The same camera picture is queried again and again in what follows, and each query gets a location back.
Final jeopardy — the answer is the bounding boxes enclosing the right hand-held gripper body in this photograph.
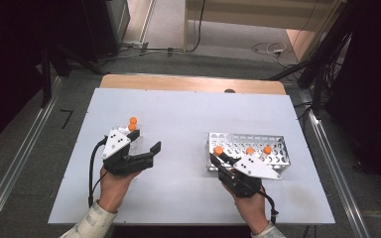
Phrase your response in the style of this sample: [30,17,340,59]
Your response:
[217,155,283,199]

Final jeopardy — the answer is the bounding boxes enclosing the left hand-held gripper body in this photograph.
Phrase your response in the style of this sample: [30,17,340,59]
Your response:
[101,129,155,178]

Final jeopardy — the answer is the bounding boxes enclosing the clear plastic tube rack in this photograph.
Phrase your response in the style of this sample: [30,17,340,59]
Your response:
[111,122,146,157]

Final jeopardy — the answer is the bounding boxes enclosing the perforated metal tube rack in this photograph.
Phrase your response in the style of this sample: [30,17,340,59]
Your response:
[205,132,292,174]

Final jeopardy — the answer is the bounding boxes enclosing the person's right hand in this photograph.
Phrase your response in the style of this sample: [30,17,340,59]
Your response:
[221,182,270,236]

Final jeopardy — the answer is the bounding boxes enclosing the person's left hand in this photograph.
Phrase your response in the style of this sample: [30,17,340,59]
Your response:
[97,166,141,214]

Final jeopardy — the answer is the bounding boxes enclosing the grey power strip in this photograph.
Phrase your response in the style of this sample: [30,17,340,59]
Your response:
[121,41,151,52]

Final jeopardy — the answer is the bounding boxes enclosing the black metal stand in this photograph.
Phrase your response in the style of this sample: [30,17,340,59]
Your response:
[39,42,107,109]

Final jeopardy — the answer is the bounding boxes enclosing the grey cabinet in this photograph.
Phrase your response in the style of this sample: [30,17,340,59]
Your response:
[104,0,131,45]

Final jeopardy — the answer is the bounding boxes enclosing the black curtain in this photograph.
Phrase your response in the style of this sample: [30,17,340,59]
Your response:
[0,0,117,155]
[323,0,381,202]

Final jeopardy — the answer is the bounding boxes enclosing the left hand-held gripper black cable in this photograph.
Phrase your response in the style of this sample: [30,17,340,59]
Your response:
[87,136,109,209]

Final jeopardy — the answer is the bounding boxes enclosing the aluminium floor rail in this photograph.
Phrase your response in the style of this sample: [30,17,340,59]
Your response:
[299,88,372,238]
[0,76,64,232]

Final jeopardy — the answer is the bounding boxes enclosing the white coiled cable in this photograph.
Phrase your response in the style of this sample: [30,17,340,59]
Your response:
[251,41,290,61]

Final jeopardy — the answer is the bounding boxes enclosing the black floor cable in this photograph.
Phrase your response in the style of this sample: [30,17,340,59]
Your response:
[184,0,207,54]

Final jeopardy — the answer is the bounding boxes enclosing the black stand with cables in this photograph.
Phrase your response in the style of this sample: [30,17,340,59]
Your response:
[267,0,356,117]

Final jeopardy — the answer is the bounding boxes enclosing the light wooden frame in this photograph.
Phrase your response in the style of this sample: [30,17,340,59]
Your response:
[183,0,345,53]

